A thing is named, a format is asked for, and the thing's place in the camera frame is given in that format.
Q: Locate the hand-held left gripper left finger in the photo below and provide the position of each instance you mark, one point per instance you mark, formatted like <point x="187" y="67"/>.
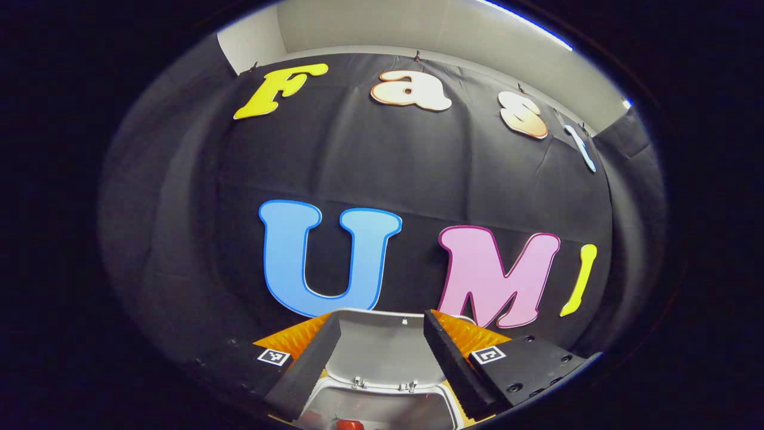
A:
<point x="310" y="367"/>

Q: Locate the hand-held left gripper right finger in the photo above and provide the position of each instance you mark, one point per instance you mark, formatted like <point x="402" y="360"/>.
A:
<point x="453" y="367"/>

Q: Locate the white desktop garbage bin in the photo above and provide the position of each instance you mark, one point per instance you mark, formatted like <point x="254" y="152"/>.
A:
<point x="388" y="352"/>

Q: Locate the red pop can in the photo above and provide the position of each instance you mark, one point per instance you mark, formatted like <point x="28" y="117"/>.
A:
<point x="349" y="425"/>

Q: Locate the black backdrop cloth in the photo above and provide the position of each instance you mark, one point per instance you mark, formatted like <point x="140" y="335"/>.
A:
<point x="388" y="161"/>

